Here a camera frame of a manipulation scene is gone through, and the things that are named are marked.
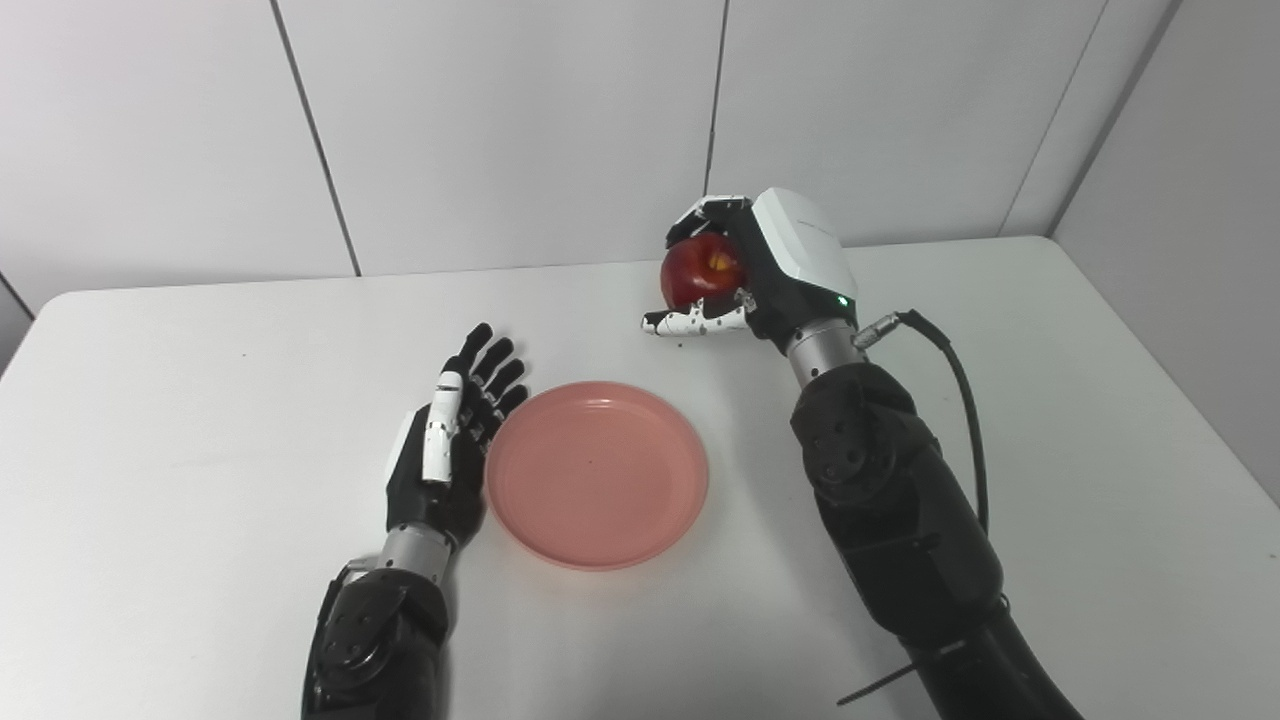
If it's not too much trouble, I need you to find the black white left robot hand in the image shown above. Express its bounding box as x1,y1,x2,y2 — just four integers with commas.
385,322,530,551

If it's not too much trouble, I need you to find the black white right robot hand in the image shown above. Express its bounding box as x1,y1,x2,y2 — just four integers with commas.
642,187,861,356

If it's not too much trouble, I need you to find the red apple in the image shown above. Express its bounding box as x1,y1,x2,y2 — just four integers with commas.
660,234,749,313

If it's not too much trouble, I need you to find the pink round plate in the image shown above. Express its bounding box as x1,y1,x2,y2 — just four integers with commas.
485,381,711,572

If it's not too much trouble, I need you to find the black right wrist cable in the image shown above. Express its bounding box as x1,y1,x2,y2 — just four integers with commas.
852,309,991,536

